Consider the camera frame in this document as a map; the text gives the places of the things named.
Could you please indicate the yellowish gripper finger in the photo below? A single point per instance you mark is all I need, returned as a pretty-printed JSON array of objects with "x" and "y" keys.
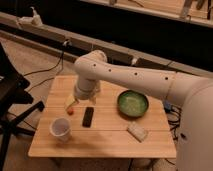
[
  {"x": 70, "y": 101},
  {"x": 93, "y": 100}
]

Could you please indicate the white ceramic cup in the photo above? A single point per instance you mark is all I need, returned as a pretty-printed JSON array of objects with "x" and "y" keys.
[{"x": 60, "y": 129}]

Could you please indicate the white textured sponge block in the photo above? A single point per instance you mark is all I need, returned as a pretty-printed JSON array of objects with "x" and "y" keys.
[{"x": 137, "y": 131}]

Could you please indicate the long wooden rail beam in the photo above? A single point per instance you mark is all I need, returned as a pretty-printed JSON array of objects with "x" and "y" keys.
[{"x": 82, "y": 44}]

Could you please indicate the black rectangular remote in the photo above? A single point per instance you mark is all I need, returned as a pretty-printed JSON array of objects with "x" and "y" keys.
[{"x": 88, "y": 115}]

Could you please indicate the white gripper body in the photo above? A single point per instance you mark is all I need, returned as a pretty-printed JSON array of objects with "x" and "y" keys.
[{"x": 85, "y": 89}]

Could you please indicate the orange carrot toy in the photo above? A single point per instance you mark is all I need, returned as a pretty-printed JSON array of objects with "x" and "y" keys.
[{"x": 70, "y": 111}]

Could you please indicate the green ceramic bowl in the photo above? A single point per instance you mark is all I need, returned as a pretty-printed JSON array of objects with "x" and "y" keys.
[{"x": 132, "y": 104}]

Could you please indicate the black office chair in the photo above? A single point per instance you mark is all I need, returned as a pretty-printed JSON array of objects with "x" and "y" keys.
[{"x": 13, "y": 91}]

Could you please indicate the wooden table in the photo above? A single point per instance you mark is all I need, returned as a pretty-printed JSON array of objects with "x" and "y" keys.
[{"x": 107, "y": 136}]

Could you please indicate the white clamp on rail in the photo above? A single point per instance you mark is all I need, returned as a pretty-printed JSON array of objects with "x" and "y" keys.
[{"x": 34, "y": 20}]

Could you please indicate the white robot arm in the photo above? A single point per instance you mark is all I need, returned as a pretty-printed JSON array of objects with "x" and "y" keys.
[{"x": 193, "y": 94}]

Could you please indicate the blue box on floor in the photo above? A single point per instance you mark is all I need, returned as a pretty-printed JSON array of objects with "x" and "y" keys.
[{"x": 167, "y": 106}]

